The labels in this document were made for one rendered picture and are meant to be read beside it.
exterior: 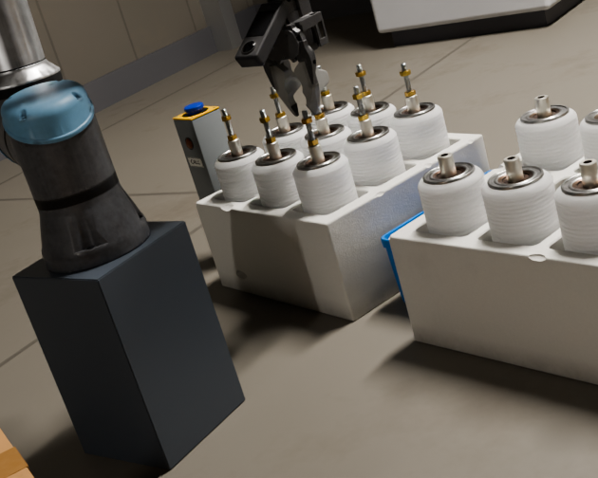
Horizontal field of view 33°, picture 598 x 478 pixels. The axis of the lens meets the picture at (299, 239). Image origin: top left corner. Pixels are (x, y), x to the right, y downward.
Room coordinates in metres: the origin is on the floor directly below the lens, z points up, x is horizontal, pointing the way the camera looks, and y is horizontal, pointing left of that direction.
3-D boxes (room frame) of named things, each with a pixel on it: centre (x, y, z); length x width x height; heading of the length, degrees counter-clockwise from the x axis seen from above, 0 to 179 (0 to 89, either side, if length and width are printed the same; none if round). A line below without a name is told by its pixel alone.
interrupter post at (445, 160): (1.36, -0.23, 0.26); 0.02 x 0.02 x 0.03
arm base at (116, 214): (1.34, 0.27, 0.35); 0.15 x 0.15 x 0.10
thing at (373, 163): (1.67, -0.17, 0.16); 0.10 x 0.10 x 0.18
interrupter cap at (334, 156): (1.61, -0.07, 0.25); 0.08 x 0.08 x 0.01
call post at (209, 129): (1.97, 0.13, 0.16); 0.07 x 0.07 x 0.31; 34
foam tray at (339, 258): (1.77, -0.10, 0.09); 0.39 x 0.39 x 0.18; 34
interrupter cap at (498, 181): (1.26, -0.30, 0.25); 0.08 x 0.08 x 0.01
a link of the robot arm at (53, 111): (1.35, 0.27, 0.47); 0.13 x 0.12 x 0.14; 21
